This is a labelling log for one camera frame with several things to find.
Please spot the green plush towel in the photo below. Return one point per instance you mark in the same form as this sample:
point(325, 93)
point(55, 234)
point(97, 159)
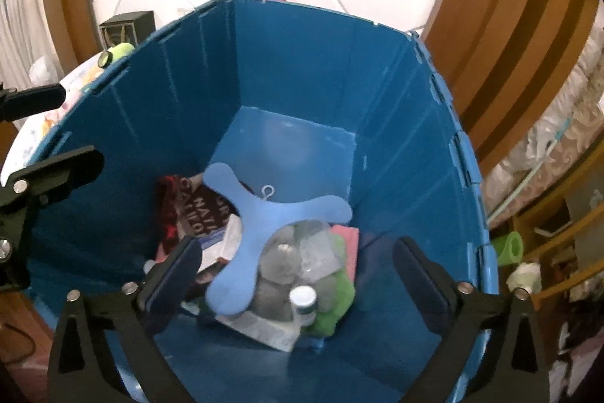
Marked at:
point(336, 294)

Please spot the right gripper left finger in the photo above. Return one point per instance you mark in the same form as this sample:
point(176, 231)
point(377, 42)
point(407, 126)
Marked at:
point(82, 367)

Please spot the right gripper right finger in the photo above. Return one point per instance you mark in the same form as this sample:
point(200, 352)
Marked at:
point(512, 367)

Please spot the pink flower tissue pack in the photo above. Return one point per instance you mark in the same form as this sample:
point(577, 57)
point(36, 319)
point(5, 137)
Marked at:
point(350, 236)

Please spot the blue plastic crate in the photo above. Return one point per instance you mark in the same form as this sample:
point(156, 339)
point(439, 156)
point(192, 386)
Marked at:
point(311, 102)

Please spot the maroon knit beanie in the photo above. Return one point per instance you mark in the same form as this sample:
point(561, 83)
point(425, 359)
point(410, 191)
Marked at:
point(186, 206)

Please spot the clear bag of items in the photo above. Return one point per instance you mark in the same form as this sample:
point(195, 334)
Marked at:
point(306, 253)

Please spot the black gift box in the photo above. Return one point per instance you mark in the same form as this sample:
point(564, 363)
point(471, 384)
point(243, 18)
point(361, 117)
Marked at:
point(131, 27)

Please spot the green frog plush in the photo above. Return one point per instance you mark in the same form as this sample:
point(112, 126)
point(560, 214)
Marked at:
point(113, 54)

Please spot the small white capped bottle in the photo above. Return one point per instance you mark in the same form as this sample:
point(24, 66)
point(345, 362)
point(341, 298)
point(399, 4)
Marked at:
point(303, 301)

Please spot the white green patch box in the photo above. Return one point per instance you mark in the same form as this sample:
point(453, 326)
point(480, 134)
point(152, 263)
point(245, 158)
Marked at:
point(281, 336)

